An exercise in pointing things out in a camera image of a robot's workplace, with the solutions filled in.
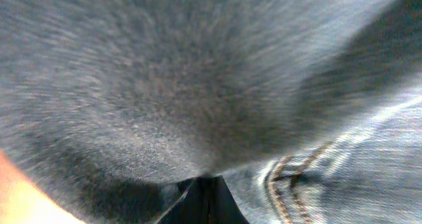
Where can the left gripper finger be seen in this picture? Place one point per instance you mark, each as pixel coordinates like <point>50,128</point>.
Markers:
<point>205,200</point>

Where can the dark blue jeans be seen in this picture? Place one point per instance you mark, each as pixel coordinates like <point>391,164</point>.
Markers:
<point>105,102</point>

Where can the light blue jeans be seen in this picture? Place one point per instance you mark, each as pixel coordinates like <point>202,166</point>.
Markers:
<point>369,174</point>

